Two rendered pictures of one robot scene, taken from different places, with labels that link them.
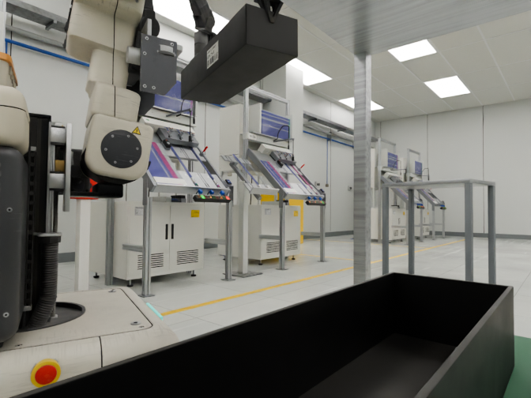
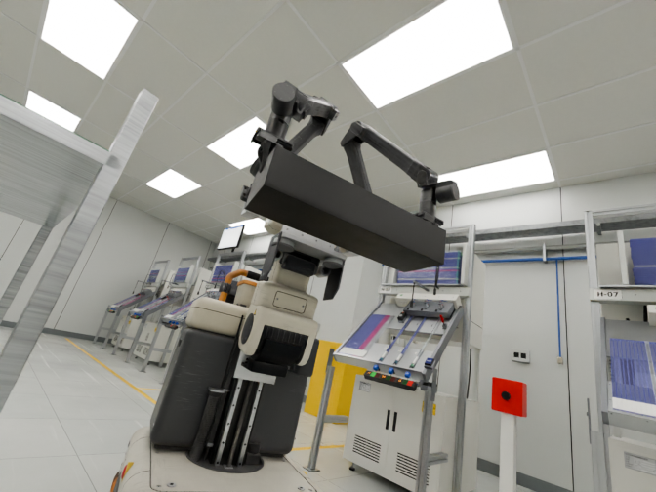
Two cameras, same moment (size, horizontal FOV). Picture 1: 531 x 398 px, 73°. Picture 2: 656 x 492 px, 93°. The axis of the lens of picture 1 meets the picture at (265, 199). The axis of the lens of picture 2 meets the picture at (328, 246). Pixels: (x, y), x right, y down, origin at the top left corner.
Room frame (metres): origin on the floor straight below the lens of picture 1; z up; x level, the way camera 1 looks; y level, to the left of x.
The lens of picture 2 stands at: (1.28, -0.70, 0.69)
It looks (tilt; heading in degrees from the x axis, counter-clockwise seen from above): 19 degrees up; 95
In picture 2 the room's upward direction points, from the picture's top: 13 degrees clockwise
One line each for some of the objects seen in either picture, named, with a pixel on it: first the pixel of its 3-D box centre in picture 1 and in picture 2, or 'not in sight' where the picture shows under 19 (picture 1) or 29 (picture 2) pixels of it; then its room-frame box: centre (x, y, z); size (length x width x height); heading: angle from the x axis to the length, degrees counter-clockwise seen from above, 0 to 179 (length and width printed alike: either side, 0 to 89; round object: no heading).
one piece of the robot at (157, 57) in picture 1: (144, 69); (304, 261); (1.11, 0.38, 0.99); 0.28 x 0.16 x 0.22; 31
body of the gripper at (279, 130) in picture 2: not in sight; (274, 136); (1.01, -0.01, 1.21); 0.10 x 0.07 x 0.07; 31
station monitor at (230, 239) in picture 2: not in sight; (233, 239); (-0.65, 3.90, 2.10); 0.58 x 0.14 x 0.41; 140
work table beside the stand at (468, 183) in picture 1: (436, 232); not in sight; (2.92, -1.38, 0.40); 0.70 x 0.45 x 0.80; 39
